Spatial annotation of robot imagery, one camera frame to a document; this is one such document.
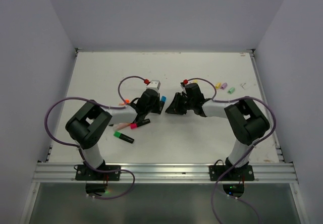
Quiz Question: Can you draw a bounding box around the blue capped black highlighter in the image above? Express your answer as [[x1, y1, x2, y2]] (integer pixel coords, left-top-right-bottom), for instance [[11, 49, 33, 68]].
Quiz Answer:
[[159, 96, 167, 111]]

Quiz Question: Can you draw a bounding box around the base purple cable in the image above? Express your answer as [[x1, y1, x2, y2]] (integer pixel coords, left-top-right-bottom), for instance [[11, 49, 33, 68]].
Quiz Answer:
[[209, 158, 260, 224], [85, 169, 135, 200]]

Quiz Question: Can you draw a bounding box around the mint green pen cap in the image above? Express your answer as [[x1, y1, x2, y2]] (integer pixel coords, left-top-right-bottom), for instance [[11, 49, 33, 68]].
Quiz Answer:
[[227, 87, 235, 94]]

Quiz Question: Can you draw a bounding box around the lilac pen cap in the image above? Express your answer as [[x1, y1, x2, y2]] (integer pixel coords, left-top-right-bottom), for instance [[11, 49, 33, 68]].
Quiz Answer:
[[220, 83, 227, 90]]

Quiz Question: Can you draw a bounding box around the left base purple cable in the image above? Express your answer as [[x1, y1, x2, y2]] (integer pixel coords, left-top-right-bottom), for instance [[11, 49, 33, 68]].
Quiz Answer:
[[85, 169, 135, 200]]

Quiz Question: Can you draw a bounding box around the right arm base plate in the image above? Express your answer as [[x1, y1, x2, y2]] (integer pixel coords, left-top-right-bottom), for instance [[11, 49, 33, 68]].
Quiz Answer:
[[208, 158, 255, 182]]

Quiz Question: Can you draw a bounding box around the green capped black highlighter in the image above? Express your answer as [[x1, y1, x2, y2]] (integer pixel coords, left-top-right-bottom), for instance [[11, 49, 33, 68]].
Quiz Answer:
[[114, 131, 134, 144]]

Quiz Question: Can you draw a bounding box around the pink capped black highlighter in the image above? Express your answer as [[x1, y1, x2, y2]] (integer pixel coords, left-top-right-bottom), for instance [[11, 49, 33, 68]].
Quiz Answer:
[[130, 119, 150, 129]]

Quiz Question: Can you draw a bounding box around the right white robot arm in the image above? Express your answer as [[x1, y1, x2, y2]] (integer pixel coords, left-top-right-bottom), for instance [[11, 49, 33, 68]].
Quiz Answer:
[[166, 81, 270, 180]]

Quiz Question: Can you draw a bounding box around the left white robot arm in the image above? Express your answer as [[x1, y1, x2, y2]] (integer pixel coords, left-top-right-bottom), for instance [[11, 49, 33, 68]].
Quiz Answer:
[[65, 89, 166, 180]]

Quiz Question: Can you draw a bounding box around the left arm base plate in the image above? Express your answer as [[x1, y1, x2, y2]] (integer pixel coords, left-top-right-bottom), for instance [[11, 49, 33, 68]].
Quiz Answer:
[[74, 162, 121, 181]]

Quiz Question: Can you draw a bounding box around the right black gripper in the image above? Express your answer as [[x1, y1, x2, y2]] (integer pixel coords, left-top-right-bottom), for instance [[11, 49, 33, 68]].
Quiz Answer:
[[166, 91, 195, 114]]

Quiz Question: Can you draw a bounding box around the peach pastel highlighter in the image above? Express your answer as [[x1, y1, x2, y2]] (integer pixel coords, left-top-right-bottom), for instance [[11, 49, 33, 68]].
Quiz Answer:
[[113, 123, 131, 131]]

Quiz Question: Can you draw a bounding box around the aluminium mounting rail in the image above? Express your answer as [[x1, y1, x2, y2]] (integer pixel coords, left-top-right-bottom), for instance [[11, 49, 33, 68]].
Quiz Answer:
[[32, 163, 298, 184]]

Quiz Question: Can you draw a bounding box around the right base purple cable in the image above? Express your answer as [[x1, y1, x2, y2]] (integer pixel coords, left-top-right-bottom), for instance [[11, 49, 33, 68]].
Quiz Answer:
[[209, 158, 260, 224]]

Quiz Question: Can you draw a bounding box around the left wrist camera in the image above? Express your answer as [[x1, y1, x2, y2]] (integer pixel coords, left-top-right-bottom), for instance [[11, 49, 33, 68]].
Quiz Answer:
[[146, 80, 161, 92]]

